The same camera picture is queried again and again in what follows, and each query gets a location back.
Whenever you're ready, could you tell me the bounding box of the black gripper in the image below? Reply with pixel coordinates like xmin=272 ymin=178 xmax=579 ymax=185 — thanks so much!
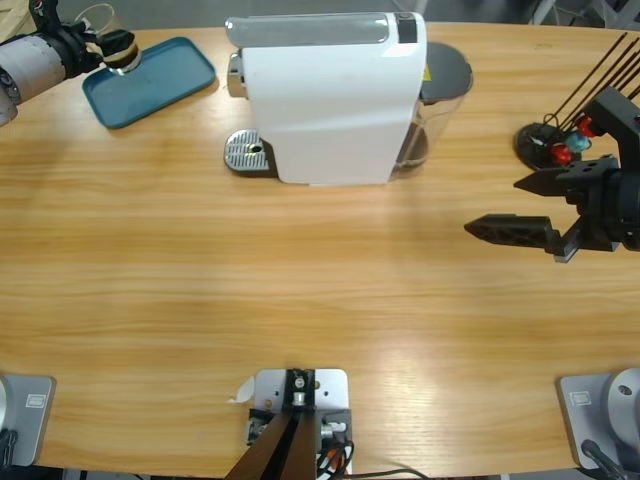
xmin=47 ymin=23 xmax=136 ymax=80
xmin=463 ymin=155 xmax=640 ymax=264

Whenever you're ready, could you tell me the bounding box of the grey metal frame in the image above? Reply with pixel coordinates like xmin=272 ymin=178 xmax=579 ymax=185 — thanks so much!
xmin=527 ymin=0 xmax=640 ymax=29

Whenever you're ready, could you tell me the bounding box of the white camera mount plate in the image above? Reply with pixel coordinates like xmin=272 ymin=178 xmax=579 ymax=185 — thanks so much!
xmin=247 ymin=368 xmax=354 ymax=476

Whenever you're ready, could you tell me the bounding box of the black cable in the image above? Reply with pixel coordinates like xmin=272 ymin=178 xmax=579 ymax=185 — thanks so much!
xmin=349 ymin=467 xmax=426 ymax=480
xmin=582 ymin=438 xmax=631 ymax=480
xmin=0 ymin=427 xmax=19 ymax=466

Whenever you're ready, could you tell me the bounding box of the dark camera post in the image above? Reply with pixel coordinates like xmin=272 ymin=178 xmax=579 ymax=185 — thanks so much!
xmin=222 ymin=368 xmax=321 ymax=480

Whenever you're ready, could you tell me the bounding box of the clear drinking glass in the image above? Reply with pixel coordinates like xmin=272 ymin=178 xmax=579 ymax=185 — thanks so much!
xmin=75 ymin=3 xmax=144 ymax=76

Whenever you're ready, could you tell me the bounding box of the wooden pallet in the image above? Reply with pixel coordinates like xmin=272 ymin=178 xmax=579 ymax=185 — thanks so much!
xmin=0 ymin=0 xmax=39 ymax=44

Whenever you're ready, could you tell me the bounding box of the white paper tape scrap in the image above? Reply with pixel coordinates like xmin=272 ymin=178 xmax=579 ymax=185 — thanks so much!
xmin=228 ymin=375 xmax=256 ymax=405

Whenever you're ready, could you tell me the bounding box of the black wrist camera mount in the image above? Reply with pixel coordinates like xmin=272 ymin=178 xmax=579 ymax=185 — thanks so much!
xmin=29 ymin=0 xmax=64 ymax=34
xmin=583 ymin=87 xmax=640 ymax=174

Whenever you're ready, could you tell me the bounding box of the teal plastic tray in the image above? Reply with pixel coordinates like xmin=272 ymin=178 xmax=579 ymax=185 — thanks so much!
xmin=82 ymin=36 xmax=219 ymax=130

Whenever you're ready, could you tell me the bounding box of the white capsule coffee machine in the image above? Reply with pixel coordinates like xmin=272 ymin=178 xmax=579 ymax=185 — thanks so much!
xmin=227 ymin=12 xmax=429 ymax=189

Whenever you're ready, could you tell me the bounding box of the metal grille drip tray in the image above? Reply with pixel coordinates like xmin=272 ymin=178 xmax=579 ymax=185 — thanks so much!
xmin=223 ymin=128 xmax=279 ymax=179

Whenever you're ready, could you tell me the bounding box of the black capsule holder with rods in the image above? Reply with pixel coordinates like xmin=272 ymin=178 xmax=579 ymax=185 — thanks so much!
xmin=513 ymin=32 xmax=640 ymax=174

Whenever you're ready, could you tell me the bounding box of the orange white cable bundle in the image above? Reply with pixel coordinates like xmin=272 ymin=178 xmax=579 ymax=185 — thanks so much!
xmin=317 ymin=439 xmax=356 ymax=476

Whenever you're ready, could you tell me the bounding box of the grey coffee machine lever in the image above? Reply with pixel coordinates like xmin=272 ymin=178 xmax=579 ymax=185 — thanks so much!
xmin=224 ymin=13 xmax=396 ymax=47

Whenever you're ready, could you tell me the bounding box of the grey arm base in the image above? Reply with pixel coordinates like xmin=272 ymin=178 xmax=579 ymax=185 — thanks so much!
xmin=0 ymin=374 xmax=57 ymax=467
xmin=557 ymin=367 xmax=640 ymax=471

